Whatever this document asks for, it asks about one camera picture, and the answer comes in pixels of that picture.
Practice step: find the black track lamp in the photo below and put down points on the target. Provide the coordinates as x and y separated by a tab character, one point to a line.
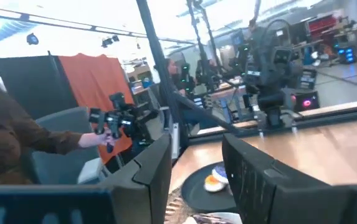
32	39
109	41

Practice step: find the white round plate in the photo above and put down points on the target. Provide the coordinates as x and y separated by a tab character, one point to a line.
228	215

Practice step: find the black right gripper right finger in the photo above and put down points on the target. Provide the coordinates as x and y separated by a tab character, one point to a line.
259	193

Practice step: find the person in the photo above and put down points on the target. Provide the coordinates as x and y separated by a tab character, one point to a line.
173	74
7	140

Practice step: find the black round plate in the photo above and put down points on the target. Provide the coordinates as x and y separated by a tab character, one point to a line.
197	196

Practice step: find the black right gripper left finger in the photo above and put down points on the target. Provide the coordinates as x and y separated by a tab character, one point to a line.
147	186

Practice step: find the black handheld device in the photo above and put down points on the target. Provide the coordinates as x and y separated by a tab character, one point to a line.
119	118

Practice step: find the person's hand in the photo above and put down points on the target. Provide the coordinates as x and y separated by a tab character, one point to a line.
95	140

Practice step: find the red shelf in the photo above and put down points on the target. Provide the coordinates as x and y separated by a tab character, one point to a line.
321	23

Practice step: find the pink donut with chocolate stripes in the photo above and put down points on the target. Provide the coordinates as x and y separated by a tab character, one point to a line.
211	220

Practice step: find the round woven straw mat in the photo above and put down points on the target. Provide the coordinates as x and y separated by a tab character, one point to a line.
176	208

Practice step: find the black computer with pink light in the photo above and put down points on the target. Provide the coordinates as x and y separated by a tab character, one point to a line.
306	102

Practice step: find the black partition panel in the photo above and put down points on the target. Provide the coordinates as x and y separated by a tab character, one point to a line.
31	84

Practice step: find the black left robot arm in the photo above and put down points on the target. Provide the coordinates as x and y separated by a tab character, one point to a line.
270	102

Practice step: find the grey chair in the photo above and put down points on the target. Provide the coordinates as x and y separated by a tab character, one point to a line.
59	161

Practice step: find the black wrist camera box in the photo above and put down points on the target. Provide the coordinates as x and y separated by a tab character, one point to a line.
282	55

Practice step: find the orange curtain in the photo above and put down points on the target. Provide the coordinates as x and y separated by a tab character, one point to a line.
94	77

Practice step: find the black aluminium table frame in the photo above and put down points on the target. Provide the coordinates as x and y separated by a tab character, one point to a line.
159	62

